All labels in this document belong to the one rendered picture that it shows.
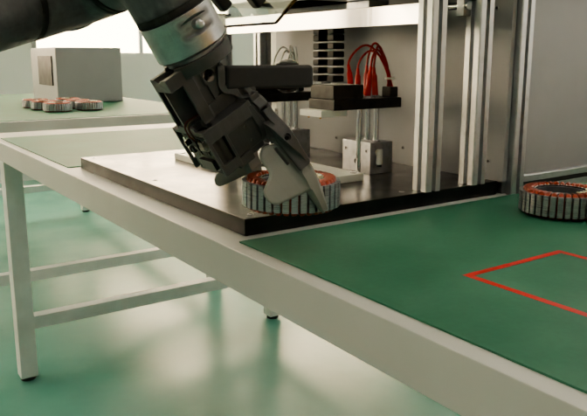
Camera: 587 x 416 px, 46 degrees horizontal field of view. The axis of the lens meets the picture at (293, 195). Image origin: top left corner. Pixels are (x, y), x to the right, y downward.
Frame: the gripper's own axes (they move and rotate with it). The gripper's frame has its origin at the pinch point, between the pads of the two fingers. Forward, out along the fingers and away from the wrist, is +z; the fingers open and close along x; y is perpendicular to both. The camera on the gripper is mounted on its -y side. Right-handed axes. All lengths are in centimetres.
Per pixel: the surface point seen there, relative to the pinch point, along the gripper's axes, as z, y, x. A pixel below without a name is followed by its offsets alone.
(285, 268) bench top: 2.6, 7.7, 6.2
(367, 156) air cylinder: 17.3, -26.9, -24.3
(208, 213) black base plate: 3.4, 4.4, -17.1
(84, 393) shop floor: 76, 32, -123
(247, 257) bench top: 2.3, 8.5, -0.1
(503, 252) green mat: 14.2, -12.5, 15.5
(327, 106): 5.9, -24.8, -25.7
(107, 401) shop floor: 78, 29, -115
